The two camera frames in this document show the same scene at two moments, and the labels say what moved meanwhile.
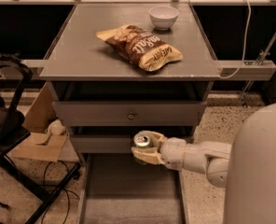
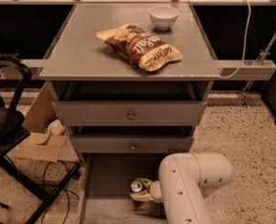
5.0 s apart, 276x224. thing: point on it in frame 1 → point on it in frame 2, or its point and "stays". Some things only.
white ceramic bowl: x=163 y=17 stays
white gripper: x=172 y=152 → x=155 y=190
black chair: x=7 y=77 stays
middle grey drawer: x=117 y=139 stays
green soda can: x=142 y=140 → x=136 y=186
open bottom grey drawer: x=117 y=189 stays
